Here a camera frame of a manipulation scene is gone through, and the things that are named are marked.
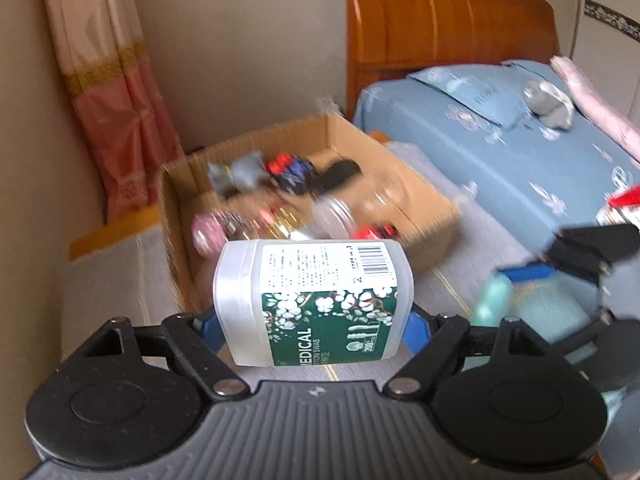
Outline blue floral pillow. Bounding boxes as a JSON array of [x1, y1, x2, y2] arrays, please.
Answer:
[[406, 60, 576, 133]]

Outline black cube toy red buttons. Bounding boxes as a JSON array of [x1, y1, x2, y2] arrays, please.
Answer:
[[266, 152, 316, 193]]

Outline grey toy figure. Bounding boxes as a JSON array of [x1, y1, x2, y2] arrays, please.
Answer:
[[207, 151, 268, 198]]

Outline clear plastic jar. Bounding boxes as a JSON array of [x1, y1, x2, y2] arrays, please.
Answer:
[[312, 170, 406, 241]]

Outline pink glass ornament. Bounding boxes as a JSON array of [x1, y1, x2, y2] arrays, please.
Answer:
[[192, 211, 228, 256]]

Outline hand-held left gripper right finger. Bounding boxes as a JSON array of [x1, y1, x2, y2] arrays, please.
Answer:
[[384, 310, 568, 401]]

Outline wooden headboard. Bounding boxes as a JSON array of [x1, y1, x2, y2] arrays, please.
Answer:
[[334, 0, 561, 121]]

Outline pink cloth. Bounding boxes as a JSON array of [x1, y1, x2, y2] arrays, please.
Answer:
[[550, 56, 640, 166]]

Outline red white packet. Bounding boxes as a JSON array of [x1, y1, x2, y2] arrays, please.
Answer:
[[595, 191, 640, 228]]

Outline blue floral bed sheet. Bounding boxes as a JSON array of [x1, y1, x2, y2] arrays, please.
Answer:
[[352, 60, 640, 281]]

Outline pink curtain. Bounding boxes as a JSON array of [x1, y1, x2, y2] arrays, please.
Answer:
[[41, 0, 187, 226]]

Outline cardboard box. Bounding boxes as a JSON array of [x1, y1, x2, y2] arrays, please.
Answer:
[[159, 112, 463, 313]]

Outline white cotton swab container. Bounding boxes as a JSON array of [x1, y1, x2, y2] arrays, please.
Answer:
[[213, 239, 417, 367]]

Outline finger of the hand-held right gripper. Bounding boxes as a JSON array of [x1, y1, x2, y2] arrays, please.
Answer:
[[562, 309, 640, 381], [492, 222, 640, 286]]

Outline teal bottle with blue cap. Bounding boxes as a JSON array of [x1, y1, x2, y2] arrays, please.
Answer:
[[472, 276, 593, 356]]

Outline small red black object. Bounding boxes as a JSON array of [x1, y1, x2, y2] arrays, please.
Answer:
[[350, 224, 400, 242]]

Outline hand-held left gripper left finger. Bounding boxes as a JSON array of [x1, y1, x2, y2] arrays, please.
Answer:
[[57, 307, 251, 401]]

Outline grey crumpled object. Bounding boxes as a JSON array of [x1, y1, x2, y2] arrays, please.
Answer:
[[522, 80, 576, 131]]

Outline yellow capsule bottle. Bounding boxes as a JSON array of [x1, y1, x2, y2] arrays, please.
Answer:
[[225, 205, 301, 241]]

